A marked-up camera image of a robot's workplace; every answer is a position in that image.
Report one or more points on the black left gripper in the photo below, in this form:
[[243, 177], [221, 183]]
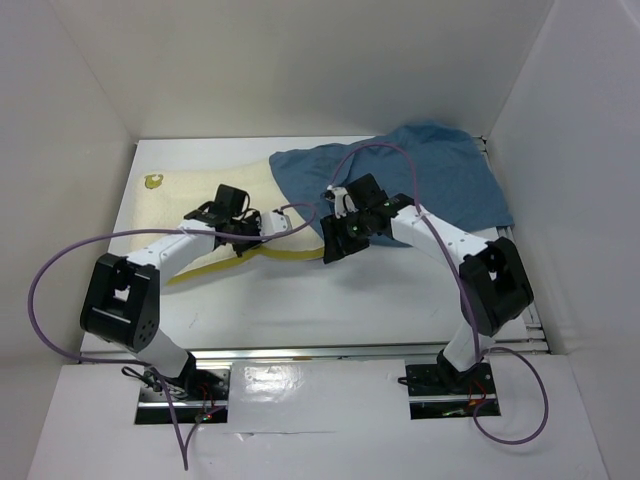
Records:
[[254, 219]]

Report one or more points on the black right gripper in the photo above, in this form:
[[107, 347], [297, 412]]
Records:
[[332, 227]]

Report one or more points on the blue fabric pillowcase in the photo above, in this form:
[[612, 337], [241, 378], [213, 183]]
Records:
[[441, 166]]

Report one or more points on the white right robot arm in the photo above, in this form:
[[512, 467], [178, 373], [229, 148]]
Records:
[[493, 285]]

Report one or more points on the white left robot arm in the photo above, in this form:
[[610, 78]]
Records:
[[122, 304]]

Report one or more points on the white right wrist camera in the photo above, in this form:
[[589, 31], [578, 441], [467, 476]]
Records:
[[341, 200]]

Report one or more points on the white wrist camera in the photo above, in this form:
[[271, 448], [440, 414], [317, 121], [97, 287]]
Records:
[[274, 224], [341, 200]]

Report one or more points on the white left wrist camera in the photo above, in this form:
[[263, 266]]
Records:
[[274, 224]]

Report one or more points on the aluminium table edge rail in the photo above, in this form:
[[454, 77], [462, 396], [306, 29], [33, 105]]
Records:
[[529, 346]]

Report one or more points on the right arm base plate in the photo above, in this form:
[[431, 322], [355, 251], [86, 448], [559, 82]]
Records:
[[433, 397]]

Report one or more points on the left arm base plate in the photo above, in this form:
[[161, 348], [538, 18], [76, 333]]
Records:
[[210, 407]]

